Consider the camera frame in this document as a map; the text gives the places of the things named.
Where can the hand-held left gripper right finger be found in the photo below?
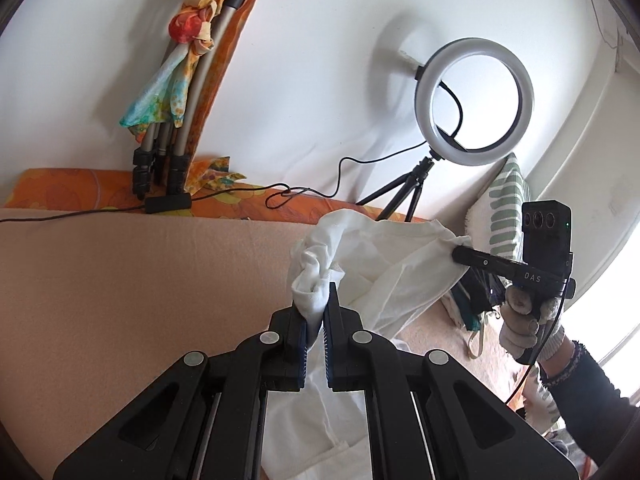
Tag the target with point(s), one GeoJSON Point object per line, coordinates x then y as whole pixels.
{"type": "Point", "coordinates": [327, 345]}

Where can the green patterned pillow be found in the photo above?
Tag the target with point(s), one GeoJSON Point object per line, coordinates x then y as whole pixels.
{"type": "Point", "coordinates": [505, 195]}

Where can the small floral cloth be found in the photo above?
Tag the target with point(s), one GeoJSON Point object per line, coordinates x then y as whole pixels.
{"type": "Point", "coordinates": [210, 177]}

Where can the person's right hand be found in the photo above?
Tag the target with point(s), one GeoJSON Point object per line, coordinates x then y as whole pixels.
{"type": "Point", "coordinates": [517, 332]}

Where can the pile of folded clothes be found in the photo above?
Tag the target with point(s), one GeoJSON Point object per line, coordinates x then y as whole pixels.
{"type": "Point", "coordinates": [462, 312]}

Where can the orange upright cushion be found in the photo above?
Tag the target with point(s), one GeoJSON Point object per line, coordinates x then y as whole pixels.
{"type": "Point", "coordinates": [225, 60]}

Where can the folded silver tripod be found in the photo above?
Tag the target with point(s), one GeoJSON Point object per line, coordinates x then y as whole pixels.
{"type": "Point", "coordinates": [175, 170]}

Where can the person's right forearm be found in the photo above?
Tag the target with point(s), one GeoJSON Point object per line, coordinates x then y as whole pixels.
{"type": "Point", "coordinates": [590, 400]}

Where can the colourful knotted scarf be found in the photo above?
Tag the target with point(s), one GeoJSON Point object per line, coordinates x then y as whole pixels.
{"type": "Point", "coordinates": [190, 30]}

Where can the white t-shirt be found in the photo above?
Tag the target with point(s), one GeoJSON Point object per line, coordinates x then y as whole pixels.
{"type": "Point", "coordinates": [390, 270]}

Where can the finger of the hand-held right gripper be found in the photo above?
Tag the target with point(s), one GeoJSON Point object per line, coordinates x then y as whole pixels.
{"type": "Point", "coordinates": [480, 259]}

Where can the small black tripod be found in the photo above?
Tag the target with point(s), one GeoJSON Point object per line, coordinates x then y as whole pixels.
{"type": "Point", "coordinates": [400, 192]}

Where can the black folded garment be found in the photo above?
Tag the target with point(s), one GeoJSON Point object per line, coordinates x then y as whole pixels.
{"type": "Point", "coordinates": [480, 295]}

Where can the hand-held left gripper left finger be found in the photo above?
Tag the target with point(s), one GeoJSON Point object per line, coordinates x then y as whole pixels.
{"type": "Point", "coordinates": [301, 340]}

